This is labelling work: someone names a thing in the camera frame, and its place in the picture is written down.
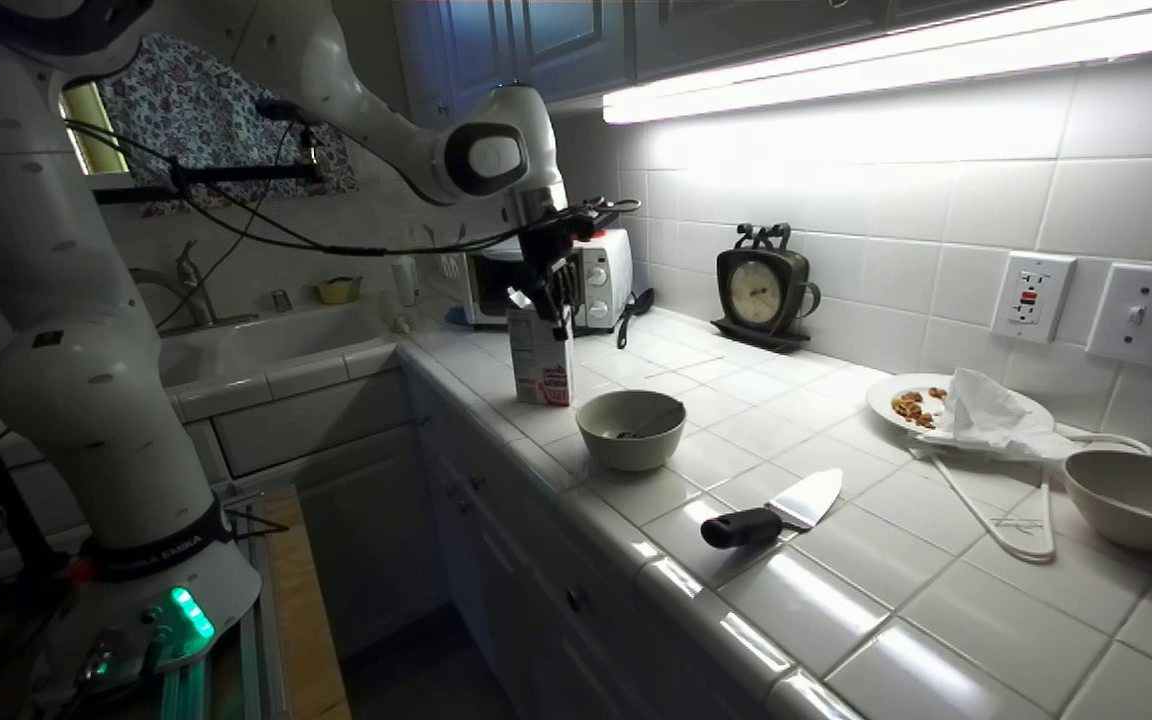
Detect light wooden board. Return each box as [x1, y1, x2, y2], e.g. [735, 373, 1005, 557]
[247, 484, 356, 720]

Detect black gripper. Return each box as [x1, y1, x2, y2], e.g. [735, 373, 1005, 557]
[515, 210, 588, 336]

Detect white sink basin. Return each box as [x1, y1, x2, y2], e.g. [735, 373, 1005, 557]
[152, 300, 401, 399]

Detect patterned window curtain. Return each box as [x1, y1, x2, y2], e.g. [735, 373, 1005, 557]
[90, 33, 361, 200]

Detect black handled kitchen knife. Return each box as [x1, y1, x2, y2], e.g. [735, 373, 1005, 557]
[697, 464, 849, 557]

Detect white cloth napkin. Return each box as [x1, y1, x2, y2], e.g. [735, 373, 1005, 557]
[910, 365, 1152, 569]

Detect under-cabinet light bar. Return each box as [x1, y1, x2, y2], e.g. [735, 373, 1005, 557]
[597, 0, 1152, 131]

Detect brown food pieces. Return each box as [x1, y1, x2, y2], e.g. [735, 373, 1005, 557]
[889, 382, 954, 431]

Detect white upper cabinets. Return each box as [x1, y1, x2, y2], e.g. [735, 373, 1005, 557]
[379, 0, 1059, 120]

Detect white toaster oven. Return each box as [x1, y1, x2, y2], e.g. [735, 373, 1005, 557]
[454, 219, 636, 336]

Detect dark retro table clock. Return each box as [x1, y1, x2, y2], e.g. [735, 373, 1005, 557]
[710, 219, 822, 357]

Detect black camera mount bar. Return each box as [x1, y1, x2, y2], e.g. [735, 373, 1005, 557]
[90, 92, 338, 208]

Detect large beige bowl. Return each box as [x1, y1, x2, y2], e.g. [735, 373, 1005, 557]
[1059, 442, 1152, 558]

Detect white cabinets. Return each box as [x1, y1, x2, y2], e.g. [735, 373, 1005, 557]
[180, 357, 793, 720]
[379, 0, 1059, 120]

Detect white pink carton box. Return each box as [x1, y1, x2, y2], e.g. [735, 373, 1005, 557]
[504, 282, 574, 413]

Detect white plate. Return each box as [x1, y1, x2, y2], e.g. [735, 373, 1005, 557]
[863, 369, 992, 442]

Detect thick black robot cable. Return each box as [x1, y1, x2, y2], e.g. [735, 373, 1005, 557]
[58, 117, 608, 263]

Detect white wall light switch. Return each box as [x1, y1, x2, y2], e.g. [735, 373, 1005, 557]
[1083, 260, 1152, 373]

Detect robot pedestal with green light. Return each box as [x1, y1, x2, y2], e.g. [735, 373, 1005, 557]
[10, 536, 270, 720]

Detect black kitchen utensil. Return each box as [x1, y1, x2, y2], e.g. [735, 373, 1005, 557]
[610, 282, 660, 357]

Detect small yellow cup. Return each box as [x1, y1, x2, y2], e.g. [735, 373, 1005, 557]
[310, 273, 362, 310]

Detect white lower cabinets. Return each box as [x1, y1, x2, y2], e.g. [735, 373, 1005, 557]
[180, 357, 793, 720]

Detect white wall power outlet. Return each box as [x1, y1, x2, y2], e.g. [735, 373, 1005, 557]
[985, 249, 1078, 347]

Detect small beige bowl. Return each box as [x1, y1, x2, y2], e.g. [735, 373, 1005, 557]
[570, 382, 690, 478]

